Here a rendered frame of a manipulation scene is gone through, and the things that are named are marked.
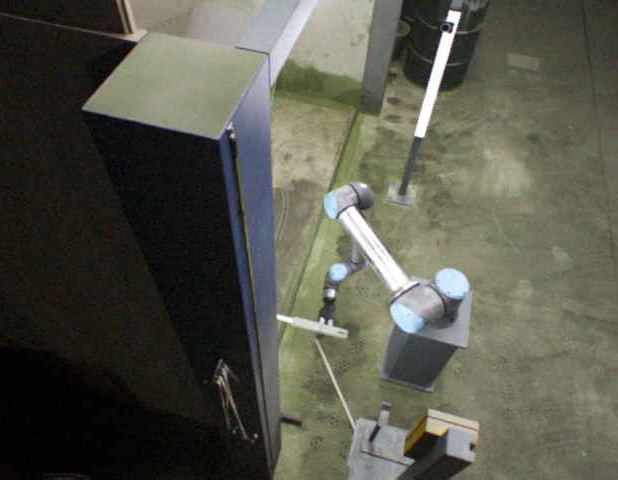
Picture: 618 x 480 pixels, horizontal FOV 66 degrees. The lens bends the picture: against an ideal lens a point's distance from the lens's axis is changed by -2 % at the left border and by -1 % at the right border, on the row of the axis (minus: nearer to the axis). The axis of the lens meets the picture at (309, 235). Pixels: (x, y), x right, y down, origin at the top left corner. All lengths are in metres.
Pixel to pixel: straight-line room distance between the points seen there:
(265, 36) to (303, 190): 2.81
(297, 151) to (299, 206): 0.55
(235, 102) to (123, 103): 0.14
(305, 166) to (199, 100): 3.06
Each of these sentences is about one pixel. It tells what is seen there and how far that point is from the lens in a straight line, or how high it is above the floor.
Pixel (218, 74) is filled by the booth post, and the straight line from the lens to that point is 0.67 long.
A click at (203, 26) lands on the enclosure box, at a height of 1.69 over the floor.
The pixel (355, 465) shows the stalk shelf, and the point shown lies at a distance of 1.93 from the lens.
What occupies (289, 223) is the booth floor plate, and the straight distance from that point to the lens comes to 3.31.
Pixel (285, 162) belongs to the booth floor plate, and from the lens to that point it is 3.69.
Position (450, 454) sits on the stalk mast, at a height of 1.64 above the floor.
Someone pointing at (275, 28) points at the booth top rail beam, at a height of 2.29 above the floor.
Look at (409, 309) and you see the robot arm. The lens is 2.06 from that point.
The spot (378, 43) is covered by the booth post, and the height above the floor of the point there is 0.67.
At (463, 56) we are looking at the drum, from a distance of 4.47.
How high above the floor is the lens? 2.67
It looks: 54 degrees down
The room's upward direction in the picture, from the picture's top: 4 degrees clockwise
